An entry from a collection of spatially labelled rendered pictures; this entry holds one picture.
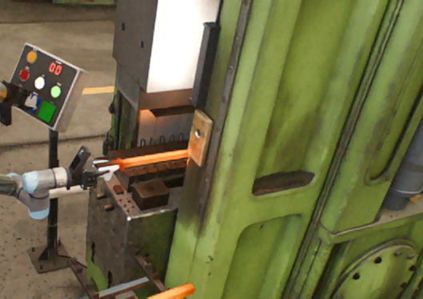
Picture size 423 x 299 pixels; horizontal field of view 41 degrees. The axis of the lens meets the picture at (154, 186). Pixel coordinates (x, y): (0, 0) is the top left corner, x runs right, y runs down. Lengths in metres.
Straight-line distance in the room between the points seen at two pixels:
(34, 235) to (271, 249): 1.56
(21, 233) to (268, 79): 2.07
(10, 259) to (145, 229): 1.24
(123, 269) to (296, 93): 0.94
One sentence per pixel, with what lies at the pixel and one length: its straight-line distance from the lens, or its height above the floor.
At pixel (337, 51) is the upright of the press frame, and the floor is 1.60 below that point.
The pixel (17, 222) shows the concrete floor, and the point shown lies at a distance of 3.41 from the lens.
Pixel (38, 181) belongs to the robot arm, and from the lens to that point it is 2.02.
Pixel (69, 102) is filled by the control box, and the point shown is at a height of 1.06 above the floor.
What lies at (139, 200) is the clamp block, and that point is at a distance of 2.05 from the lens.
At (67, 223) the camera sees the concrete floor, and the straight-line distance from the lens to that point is 3.40.
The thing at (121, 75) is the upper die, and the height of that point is 1.34.
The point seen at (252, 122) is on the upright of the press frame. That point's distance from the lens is 1.68.
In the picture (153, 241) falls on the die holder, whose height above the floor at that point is 0.77.
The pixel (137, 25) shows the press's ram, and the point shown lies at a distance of 1.90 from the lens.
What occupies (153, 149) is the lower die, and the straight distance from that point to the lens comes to 2.29.
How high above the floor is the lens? 2.19
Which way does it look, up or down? 36 degrees down
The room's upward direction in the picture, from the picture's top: 9 degrees clockwise
